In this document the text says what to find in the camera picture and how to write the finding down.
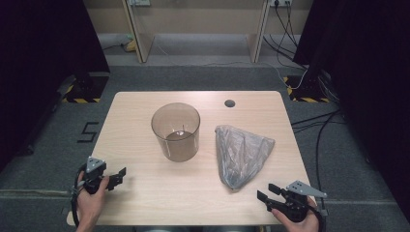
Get grey plastic bag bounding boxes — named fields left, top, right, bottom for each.
left=215, top=125, right=276, bottom=190

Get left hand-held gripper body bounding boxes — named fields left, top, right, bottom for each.
left=77, top=156, right=113, bottom=195

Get person's right hand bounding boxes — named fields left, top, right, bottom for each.
left=271, top=196, right=320, bottom=232

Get bundle of black floor cables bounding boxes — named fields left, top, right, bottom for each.
left=291, top=109, right=342, bottom=134

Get white floor cable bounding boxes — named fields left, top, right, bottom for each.
left=206, top=61, right=308, bottom=91

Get black yellow striped stand base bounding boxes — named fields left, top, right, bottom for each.
left=282, top=74, right=333, bottom=104
left=61, top=72, right=110, bottom=104

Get long black floor cable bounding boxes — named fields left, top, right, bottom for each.
left=314, top=110, right=340, bottom=194

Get left hand-held gripper cable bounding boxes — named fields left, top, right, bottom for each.
left=71, top=163, right=89, bottom=228

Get right hand-held gripper cable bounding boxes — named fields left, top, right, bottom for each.
left=307, top=202, right=327, bottom=232

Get hand-held gripper cable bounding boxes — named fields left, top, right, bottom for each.
left=71, top=163, right=89, bottom=228
left=307, top=202, right=327, bottom=232

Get beige wooden desk frame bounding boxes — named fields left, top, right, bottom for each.
left=121, top=0, right=271, bottom=64

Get person's left hand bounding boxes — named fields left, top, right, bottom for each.
left=76, top=170, right=110, bottom=225

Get black power strip cables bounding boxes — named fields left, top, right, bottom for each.
left=262, top=0, right=308, bottom=71

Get white wall power strip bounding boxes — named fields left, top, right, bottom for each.
left=270, top=0, right=294, bottom=8
left=128, top=0, right=152, bottom=8

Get transparent brown plastic bin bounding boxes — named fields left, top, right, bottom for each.
left=151, top=101, right=201, bottom=163

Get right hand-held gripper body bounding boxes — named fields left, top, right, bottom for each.
left=272, top=180, right=328, bottom=223

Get black curtain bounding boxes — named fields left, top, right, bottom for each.
left=0, top=0, right=110, bottom=173
left=293, top=0, right=410, bottom=223

